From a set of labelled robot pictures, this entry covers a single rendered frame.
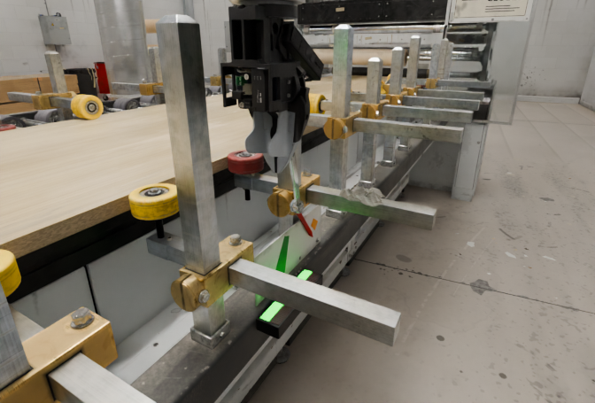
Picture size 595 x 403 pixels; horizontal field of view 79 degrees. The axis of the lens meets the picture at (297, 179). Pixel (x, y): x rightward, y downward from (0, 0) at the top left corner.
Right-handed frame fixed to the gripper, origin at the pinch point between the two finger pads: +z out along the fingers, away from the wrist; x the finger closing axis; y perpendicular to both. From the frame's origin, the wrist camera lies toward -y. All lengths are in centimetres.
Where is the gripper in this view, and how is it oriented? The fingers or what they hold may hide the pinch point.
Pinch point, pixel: (279, 162)
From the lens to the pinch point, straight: 51.4
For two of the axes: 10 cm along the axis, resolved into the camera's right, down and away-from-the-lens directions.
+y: -4.9, 3.1, -8.2
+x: 8.7, 1.7, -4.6
